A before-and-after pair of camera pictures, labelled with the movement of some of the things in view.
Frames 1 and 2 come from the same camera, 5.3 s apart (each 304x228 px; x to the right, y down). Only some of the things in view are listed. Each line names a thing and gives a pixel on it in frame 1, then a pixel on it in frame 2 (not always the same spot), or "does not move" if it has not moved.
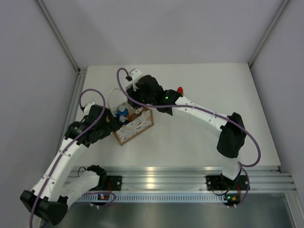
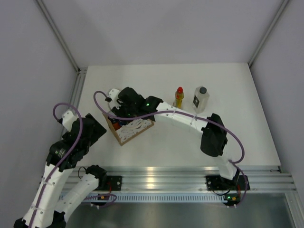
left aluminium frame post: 80,80 does not move
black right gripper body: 139,96 → 123,111
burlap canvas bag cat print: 139,120 does not move
